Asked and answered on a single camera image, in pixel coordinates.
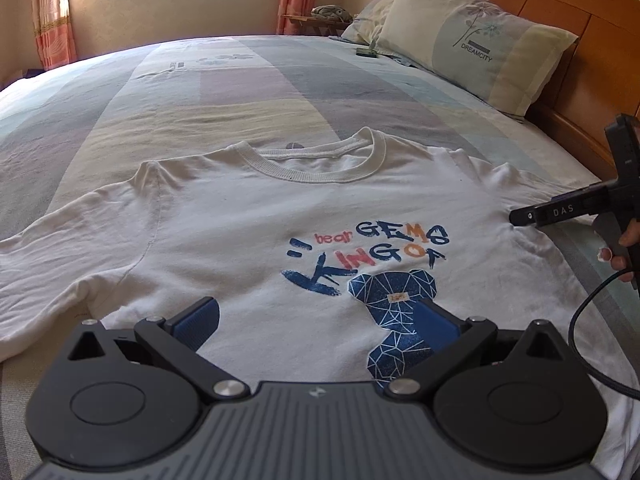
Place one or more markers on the large floral pillow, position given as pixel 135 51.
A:
pixel 450 30

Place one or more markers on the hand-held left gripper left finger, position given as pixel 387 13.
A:
pixel 197 322

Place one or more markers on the wooden nightstand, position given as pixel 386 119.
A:
pixel 305 26

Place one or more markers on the wooden headboard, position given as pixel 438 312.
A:
pixel 600 10

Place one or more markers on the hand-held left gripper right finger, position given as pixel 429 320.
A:
pixel 439 327

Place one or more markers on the white printed sweatshirt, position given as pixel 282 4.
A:
pixel 225 220

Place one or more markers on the person's right hand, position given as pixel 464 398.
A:
pixel 630 237

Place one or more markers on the small pale pillow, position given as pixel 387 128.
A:
pixel 365 22

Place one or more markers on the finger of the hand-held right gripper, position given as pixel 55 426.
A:
pixel 522 216

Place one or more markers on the bed with patchwork sheet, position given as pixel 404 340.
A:
pixel 225 95

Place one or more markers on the grey plush toy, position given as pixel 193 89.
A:
pixel 330 13

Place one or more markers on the black phone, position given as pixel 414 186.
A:
pixel 366 51

